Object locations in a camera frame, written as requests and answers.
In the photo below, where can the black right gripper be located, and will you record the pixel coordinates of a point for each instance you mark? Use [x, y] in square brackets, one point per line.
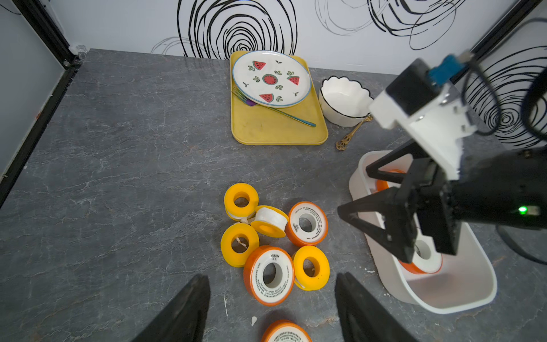
[388, 216]

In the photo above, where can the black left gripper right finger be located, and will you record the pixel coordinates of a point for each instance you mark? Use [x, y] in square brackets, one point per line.
[362, 317]

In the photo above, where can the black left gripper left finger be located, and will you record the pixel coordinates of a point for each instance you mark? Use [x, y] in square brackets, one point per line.
[185, 316]

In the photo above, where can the orange sealing tape roll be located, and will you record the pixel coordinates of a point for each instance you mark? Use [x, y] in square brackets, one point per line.
[426, 259]
[269, 275]
[308, 224]
[285, 331]
[383, 185]

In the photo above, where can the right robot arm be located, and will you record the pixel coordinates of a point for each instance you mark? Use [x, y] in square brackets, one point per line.
[506, 190]

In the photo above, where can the yellow sealing tape roll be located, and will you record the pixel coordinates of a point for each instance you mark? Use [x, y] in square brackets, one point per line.
[270, 221]
[241, 201]
[312, 269]
[237, 244]

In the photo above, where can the white storage box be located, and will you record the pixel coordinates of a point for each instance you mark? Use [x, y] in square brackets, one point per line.
[465, 281]

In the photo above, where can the white scalloped bowl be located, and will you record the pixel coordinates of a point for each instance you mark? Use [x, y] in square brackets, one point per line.
[344, 102]

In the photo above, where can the yellow plastic tray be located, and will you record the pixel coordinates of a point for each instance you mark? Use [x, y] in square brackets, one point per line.
[260, 126]

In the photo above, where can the watermelon pattern plate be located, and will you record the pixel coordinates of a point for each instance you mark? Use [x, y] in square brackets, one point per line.
[271, 79]

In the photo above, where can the purple teal fork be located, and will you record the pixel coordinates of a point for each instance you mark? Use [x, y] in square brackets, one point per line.
[251, 103]

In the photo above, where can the black corner frame post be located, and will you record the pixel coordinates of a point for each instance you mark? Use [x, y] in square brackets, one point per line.
[41, 22]

